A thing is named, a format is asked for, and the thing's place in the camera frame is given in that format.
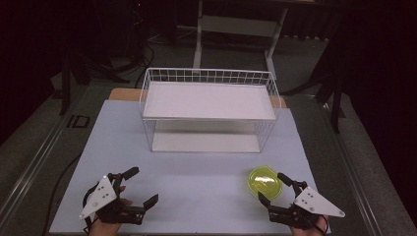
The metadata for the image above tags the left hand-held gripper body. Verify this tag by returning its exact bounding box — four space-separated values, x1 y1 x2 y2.
79 172 147 226

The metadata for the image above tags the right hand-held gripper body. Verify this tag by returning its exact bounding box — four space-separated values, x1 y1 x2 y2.
268 180 346 230

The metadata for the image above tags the yellow-green plastic plate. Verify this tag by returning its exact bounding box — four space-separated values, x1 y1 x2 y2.
247 165 283 201

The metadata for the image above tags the white wire shelf rack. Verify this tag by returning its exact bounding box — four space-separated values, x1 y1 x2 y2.
139 67 283 154

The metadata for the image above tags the person's right hand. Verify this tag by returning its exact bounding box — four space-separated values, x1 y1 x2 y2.
289 219 329 236

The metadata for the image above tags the person's left hand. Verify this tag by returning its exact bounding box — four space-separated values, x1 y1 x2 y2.
88 186 134 236

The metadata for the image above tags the pale lavender table sheet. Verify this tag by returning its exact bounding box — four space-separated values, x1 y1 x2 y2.
48 99 332 236

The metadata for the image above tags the black metal stand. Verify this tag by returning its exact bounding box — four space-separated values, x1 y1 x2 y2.
280 29 346 134
58 48 130 116

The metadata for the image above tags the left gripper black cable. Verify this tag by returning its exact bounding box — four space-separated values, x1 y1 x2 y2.
82 185 99 234

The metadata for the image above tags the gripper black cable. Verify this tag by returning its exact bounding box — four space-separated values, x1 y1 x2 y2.
82 185 99 234
315 214 329 232

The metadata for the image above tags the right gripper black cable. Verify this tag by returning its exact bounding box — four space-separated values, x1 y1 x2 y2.
315 214 329 232

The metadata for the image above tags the black floor cable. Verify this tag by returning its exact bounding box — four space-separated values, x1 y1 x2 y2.
41 152 83 236

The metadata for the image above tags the metal floor rail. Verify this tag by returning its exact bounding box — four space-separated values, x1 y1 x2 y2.
0 92 87 218
314 93 386 236

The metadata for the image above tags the black floor bracket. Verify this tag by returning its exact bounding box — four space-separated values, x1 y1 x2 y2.
66 114 90 129

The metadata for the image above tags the black cable bundle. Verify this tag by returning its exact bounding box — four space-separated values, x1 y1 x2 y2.
111 3 156 89

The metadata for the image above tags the white metal desk frame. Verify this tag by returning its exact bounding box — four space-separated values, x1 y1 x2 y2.
192 0 289 80

